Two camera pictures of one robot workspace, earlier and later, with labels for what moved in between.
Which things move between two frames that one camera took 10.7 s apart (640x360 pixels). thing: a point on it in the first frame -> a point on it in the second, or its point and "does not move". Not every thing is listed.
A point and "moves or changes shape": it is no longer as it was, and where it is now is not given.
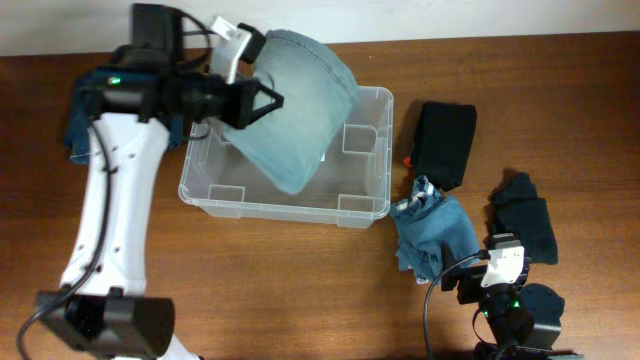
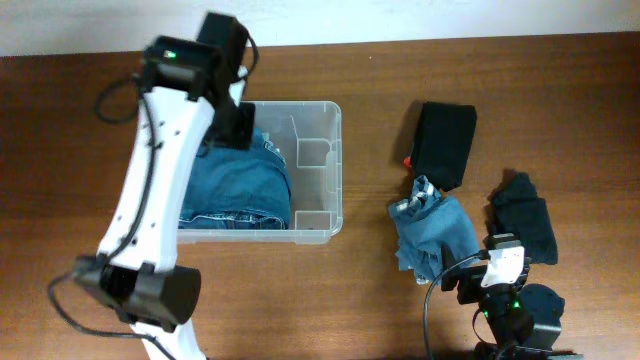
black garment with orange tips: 442,143 does not move
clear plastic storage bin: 353,185 moves or changes shape
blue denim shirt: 424,221 does not move
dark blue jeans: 87,94 -> 238,188
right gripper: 469,278 does not move
